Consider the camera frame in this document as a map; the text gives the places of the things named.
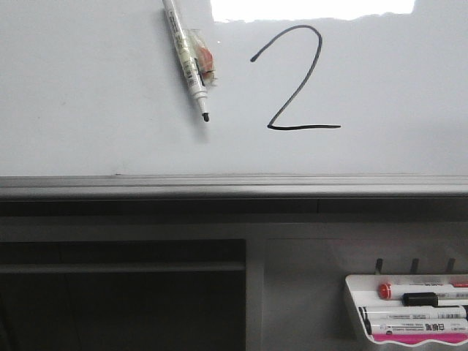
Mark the black hook middle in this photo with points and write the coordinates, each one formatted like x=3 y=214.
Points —
x=414 y=268

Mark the pink whiteboard eraser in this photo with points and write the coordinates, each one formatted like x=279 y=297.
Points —
x=451 y=338

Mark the black hook right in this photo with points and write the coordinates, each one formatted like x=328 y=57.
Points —
x=451 y=266

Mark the black capped marker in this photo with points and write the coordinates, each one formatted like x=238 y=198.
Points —
x=430 y=299

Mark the white marker tray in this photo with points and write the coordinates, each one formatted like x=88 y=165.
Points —
x=361 y=290

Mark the red magnet taped to marker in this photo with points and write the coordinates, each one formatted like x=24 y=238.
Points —
x=204 y=57

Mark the white marker with black end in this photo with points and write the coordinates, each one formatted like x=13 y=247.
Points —
x=372 y=313

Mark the white whiteboard with grey frame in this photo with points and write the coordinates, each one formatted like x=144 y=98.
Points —
x=311 y=99

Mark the black hook left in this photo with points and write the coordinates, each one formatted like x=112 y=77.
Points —
x=378 y=266

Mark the black hook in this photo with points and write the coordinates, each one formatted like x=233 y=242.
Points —
x=378 y=266
x=451 y=266
x=414 y=268

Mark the white labelled marker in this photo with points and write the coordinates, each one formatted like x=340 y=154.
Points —
x=413 y=327

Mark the red capped marker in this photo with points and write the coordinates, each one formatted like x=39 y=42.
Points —
x=393 y=291

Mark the white black whiteboard marker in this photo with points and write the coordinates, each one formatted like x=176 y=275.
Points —
x=185 y=50

